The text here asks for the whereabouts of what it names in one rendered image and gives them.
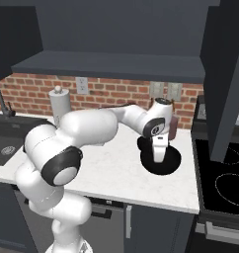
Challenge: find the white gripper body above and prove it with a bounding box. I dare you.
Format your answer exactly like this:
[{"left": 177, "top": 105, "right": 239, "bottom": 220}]
[{"left": 152, "top": 143, "right": 168, "bottom": 164}]

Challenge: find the large black bowl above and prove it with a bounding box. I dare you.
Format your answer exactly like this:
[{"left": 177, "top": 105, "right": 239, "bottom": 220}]
[{"left": 139, "top": 144, "right": 183, "bottom": 176}]

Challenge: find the dark grey base cabinet door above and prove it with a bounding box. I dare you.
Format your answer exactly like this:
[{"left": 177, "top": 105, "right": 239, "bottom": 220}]
[{"left": 123, "top": 203, "right": 196, "bottom": 253}]

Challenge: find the dark grey open cabinet door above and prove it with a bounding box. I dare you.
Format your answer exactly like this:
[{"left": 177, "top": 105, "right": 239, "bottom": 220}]
[
  {"left": 199, "top": 0, "right": 239, "bottom": 164},
  {"left": 0, "top": 0, "right": 44, "bottom": 85}
]

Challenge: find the dark grey base cabinet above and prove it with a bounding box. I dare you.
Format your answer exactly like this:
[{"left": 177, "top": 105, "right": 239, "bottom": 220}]
[{"left": 0, "top": 180, "right": 39, "bottom": 253}]

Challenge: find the dark red jar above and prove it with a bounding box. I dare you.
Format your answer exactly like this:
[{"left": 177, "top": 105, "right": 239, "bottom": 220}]
[{"left": 168, "top": 115, "right": 180, "bottom": 141}]

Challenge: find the black stove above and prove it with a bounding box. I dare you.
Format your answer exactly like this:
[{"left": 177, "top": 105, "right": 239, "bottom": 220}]
[{"left": 190, "top": 94, "right": 239, "bottom": 253}]

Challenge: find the grey dishwasher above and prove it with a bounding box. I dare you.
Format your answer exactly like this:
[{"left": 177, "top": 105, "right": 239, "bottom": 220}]
[{"left": 14, "top": 189, "right": 126, "bottom": 253}]

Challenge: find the white paper towel roll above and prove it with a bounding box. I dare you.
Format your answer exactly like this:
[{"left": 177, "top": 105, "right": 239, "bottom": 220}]
[{"left": 48, "top": 85, "right": 72, "bottom": 128}]

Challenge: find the black sink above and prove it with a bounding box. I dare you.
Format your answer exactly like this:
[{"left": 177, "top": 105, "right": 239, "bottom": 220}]
[{"left": 0, "top": 113, "right": 55, "bottom": 168}]

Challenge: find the dark grey tap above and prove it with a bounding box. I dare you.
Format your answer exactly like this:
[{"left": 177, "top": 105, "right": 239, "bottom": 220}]
[{"left": 0, "top": 82, "right": 17, "bottom": 119}]

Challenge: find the grey wall switch plate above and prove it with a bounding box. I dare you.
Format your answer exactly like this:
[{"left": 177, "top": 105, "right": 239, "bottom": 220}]
[
  {"left": 149, "top": 81, "right": 166, "bottom": 100},
  {"left": 166, "top": 82, "right": 184, "bottom": 103}
]

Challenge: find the silver cabinet door handle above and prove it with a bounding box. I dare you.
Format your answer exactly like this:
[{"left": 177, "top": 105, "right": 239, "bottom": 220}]
[{"left": 124, "top": 204, "right": 132, "bottom": 240}]

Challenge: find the black dishwasher handle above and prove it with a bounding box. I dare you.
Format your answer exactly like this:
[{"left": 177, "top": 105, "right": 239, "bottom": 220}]
[{"left": 24, "top": 197, "right": 114, "bottom": 220}]

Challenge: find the silver oven handle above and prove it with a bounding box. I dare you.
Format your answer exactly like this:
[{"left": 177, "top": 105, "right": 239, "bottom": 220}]
[{"left": 195, "top": 220, "right": 239, "bottom": 247}]

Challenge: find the white wall outlet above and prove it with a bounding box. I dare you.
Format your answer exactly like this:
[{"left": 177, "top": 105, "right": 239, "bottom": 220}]
[{"left": 75, "top": 76, "right": 90, "bottom": 96}]

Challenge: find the dark grey open wall cabinet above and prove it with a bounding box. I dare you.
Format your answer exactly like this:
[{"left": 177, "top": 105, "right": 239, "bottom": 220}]
[{"left": 11, "top": 0, "right": 222, "bottom": 85}]

